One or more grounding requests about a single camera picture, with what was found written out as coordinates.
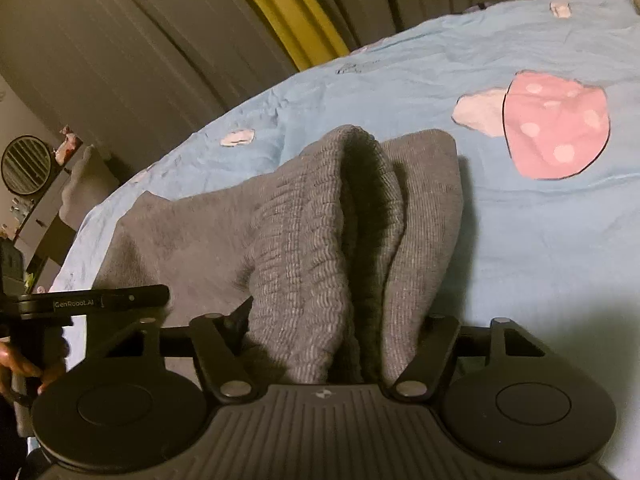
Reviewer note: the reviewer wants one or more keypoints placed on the blue mushroom print bed sheet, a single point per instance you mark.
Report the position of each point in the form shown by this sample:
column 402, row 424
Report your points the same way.
column 525, row 270

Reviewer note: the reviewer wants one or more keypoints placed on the grey plush cushion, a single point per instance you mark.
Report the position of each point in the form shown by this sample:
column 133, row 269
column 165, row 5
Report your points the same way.
column 85, row 185

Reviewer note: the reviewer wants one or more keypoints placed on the yellow curtain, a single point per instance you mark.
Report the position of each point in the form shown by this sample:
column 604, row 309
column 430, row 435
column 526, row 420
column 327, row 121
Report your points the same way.
column 280, row 10

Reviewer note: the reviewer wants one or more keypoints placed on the pink plush toy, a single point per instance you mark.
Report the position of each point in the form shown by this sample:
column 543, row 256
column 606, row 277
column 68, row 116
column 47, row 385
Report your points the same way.
column 67, row 142

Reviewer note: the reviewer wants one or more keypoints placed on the person's left hand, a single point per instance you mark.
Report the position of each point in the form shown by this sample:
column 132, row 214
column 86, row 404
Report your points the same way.
column 17, row 367

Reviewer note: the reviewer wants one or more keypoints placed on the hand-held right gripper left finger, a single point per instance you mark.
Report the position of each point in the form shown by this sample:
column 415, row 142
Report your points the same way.
column 212, row 342

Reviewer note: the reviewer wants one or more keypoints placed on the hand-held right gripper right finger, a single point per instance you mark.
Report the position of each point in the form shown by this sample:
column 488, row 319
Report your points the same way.
column 434, row 345

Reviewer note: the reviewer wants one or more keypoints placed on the round black mirror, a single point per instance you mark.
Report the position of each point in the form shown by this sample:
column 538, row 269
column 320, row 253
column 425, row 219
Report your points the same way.
column 26, row 165

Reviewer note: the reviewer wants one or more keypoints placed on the dark desk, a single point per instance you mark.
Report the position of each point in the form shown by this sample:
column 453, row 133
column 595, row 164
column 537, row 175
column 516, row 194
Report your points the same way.
column 40, row 240

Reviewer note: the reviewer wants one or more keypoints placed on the grey sweat pants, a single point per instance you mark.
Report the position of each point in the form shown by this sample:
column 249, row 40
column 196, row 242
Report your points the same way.
column 300, row 260

